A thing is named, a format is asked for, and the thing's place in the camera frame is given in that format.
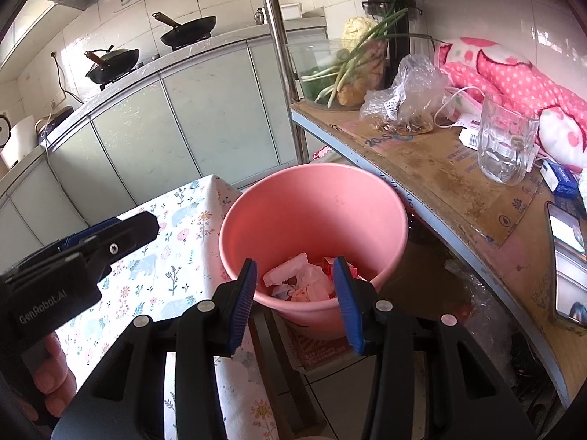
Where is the white pot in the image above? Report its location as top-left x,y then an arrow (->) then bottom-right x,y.
0,114 -> 47,170

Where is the small blue box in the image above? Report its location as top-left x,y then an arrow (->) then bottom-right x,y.
540,159 -> 581,199

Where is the black power cable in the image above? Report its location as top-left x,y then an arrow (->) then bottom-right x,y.
51,51 -> 88,104

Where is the grey kitchen cabinet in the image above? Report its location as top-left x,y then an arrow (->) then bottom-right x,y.
0,16 -> 328,257

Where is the black blender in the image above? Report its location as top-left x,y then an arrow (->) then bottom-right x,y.
362,0 -> 423,92

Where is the black frying pan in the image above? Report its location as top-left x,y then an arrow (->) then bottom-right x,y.
152,11 -> 217,47

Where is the clear plastic bag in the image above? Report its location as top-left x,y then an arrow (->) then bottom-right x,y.
359,54 -> 452,135

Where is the black electric cooker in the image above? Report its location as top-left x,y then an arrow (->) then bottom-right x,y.
36,105 -> 75,145

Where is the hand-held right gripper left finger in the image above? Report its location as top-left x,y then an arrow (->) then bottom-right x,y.
50,258 -> 258,440

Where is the metal shelf rack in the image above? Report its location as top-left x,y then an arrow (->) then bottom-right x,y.
257,0 -> 587,408

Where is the white labelled box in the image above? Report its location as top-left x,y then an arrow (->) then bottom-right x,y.
459,117 -> 482,150

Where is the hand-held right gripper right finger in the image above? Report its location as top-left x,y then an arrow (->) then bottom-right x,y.
332,257 -> 537,440

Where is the cardboard sheet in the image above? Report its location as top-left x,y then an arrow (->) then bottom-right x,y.
296,101 -> 587,331

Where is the black wok with lid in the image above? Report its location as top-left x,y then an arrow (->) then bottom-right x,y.
84,46 -> 141,85

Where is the napa cabbage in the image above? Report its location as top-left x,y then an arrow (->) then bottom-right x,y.
342,17 -> 381,51

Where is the glass mug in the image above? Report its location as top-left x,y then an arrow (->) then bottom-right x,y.
477,93 -> 541,186

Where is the white cable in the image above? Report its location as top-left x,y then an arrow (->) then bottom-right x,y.
433,85 -> 482,129

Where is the white plastic bag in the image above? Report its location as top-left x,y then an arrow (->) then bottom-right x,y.
262,252 -> 310,287

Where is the glass bowl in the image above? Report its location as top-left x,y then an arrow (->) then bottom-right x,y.
284,39 -> 390,111

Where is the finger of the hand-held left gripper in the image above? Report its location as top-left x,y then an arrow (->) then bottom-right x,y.
0,217 -> 124,285
69,212 -> 160,280

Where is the pink plastic bucket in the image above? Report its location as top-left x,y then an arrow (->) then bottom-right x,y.
219,164 -> 410,341

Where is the person's left hand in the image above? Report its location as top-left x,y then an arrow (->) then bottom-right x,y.
21,334 -> 77,422

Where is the smartphone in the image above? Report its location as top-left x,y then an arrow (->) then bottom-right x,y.
545,202 -> 587,328

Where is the pink dotted cloth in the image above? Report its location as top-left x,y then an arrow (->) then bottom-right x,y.
433,37 -> 587,175

